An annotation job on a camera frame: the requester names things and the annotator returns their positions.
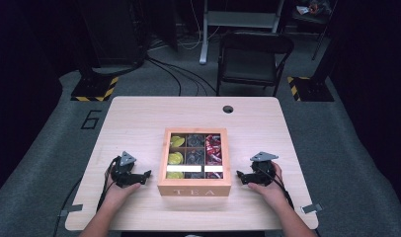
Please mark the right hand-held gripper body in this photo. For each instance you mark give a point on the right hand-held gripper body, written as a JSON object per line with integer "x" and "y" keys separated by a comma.
{"x": 263, "y": 173}

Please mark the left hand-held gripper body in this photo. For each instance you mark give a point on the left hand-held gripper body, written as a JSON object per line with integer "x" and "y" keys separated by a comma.
{"x": 122, "y": 172}

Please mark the wooden tea box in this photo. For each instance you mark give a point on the wooden tea box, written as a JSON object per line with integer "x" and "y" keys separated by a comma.
{"x": 194, "y": 191}

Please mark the person's right hand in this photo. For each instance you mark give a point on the person's right hand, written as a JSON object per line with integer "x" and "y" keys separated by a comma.
{"x": 275, "y": 194}

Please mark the person's left hand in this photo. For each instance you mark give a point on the person's left hand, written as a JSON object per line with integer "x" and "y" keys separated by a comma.
{"x": 118, "y": 197}

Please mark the green foil coffee capsule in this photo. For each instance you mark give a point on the green foil coffee capsule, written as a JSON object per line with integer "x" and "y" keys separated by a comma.
{"x": 175, "y": 175}
{"x": 177, "y": 142}
{"x": 175, "y": 159}

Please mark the red drink sachet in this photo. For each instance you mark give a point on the red drink sachet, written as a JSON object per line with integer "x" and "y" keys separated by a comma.
{"x": 213, "y": 142}
{"x": 213, "y": 175}
{"x": 213, "y": 158}

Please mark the grey tape strip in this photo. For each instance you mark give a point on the grey tape strip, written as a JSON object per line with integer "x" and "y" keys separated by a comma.
{"x": 312, "y": 208}
{"x": 71, "y": 209}

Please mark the black striped stand base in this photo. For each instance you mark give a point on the black striped stand base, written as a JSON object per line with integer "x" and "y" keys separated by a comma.
{"x": 94, "y": 89}
{"x": 312, "y": 89}

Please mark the black folding chair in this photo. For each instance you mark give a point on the black folding chair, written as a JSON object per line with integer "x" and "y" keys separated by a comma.
{"x": 251, "y": 62}

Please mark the dark equipment cabinet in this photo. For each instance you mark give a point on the dark equipment cabinet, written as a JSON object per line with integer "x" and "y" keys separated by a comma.
{"x": 114, "y": 31}

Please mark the dark cluttered side table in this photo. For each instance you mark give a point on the dark cluttered side table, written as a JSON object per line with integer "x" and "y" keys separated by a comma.
{"x": 312, "y": 11}

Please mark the white metal desk frame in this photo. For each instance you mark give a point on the white metal desk frame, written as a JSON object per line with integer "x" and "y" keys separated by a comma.
{"x": 238, "y": 19}

